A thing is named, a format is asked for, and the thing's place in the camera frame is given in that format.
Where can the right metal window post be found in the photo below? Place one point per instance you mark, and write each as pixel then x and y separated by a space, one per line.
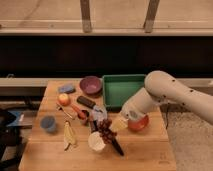
pixel 150 15

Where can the left metal window post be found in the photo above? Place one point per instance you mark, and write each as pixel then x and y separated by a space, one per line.
pixel 85 13

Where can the metal fork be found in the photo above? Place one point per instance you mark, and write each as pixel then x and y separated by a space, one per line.
pixel 60 108

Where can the blue sponge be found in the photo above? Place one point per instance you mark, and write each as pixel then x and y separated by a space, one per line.
pixel 66 89

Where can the dark red grape bunch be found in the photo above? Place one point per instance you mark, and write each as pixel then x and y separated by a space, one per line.
pixel 105 132

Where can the white paper cup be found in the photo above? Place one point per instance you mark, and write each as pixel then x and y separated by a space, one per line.
pixel 95 142

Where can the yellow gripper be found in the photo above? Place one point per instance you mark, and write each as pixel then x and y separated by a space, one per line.
pixel 119 123

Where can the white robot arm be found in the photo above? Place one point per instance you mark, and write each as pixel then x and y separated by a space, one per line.
pixel 160 87

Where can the metal window post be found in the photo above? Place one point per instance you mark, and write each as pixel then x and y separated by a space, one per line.
pixel 150 15
pixel 85 13

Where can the purple bowl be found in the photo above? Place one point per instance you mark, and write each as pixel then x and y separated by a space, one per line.
pixel 90 85

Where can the blue plastic cup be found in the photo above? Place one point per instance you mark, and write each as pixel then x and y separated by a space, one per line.
pixel 48 124

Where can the dark chair with blue item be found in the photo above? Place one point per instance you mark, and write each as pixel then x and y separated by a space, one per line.
pixel 9 136

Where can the green plastic tray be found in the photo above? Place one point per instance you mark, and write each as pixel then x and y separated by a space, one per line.
pixel 117 89

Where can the red yellow apple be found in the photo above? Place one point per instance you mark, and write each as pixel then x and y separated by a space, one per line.
pixel 64 99

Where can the black rectangular block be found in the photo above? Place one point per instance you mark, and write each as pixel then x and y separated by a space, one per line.
pixel 86 102

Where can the orange red bowl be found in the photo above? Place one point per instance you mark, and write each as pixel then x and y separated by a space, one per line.
pixel 139 125

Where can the yellow banana peel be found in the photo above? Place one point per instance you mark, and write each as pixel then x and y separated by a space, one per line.
pixel 70 139

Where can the black handled knife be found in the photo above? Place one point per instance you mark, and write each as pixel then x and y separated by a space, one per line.
pixel 117 147

